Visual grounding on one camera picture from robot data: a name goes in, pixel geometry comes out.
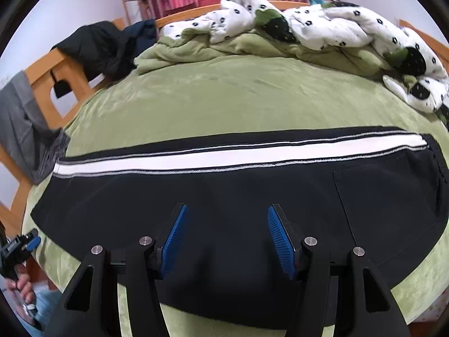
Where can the navy blue garment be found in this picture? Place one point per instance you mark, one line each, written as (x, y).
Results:
(140, 35)

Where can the person's left hand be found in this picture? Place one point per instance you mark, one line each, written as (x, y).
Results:
(21, 286)

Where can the dark wooden chair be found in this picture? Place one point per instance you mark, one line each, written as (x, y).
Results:
(180, 8)

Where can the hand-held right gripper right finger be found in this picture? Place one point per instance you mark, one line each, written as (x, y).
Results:
(280, 242)

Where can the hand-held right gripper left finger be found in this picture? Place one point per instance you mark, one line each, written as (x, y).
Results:
(173, 242)

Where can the white floral quilt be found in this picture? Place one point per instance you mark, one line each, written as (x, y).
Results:
(238, 10)

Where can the teal patterned cloth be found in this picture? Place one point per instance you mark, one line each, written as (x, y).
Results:
(321, 1)

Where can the wooden bed frame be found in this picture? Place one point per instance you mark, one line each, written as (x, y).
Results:
(42, 73)

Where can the black pants with white stripe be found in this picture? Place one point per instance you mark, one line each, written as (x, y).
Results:
(224, 189)

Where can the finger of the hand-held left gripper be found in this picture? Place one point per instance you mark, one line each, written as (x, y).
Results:
(32, 240)

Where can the black jacket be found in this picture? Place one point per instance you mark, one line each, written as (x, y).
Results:
(94, 45)

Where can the wooden coat rack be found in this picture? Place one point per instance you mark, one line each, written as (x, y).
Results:
(128, 7)

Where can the red chair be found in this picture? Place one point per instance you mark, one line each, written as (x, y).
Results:
(210, 1)

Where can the grey jeans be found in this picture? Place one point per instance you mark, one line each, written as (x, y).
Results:
(21, 119)

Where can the green fleece blanket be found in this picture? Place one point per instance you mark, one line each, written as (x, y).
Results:
(182, 51)

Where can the green plush bed sheet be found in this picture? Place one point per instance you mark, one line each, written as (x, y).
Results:
(228, 94)

